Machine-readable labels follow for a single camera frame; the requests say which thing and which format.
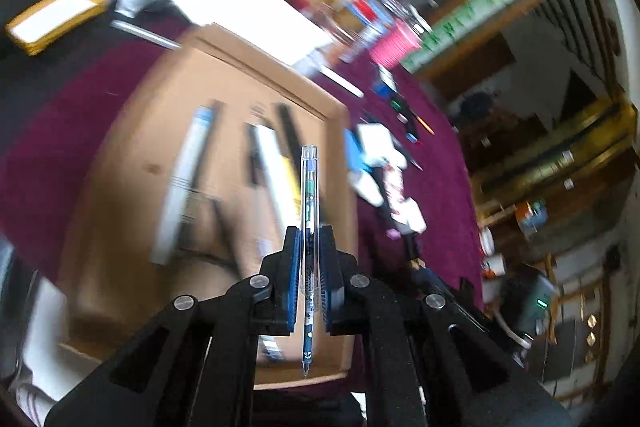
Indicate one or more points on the white paper sheet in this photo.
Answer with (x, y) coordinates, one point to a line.
(250, 12)

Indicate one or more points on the white flat stick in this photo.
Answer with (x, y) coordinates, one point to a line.
(342, 82)

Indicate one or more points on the pink knitted cup sleeve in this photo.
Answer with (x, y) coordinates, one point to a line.
(395, 44)

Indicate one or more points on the shallow cardboard box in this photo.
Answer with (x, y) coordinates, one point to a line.
(150, 147)

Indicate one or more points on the silver pen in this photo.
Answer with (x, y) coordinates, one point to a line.
(145, 34)

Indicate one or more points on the narrow black nail file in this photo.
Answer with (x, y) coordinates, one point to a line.
(287, 129)

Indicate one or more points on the small blue box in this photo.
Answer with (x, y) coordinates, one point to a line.
(385, 87)

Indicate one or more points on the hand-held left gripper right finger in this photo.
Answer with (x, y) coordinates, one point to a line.
(327, 277)

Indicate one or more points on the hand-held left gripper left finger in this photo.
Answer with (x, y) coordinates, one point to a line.
(294, 277)

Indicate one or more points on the white pen with teal tip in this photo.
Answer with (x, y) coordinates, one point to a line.
(272, 177)

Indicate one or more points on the clear multicolour pen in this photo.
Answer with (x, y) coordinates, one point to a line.
(309, 187)

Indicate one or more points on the orange tipped pencil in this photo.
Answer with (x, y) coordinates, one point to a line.
(425, 125)

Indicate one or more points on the black pen with green dot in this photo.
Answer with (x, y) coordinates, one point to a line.
(402, 109)

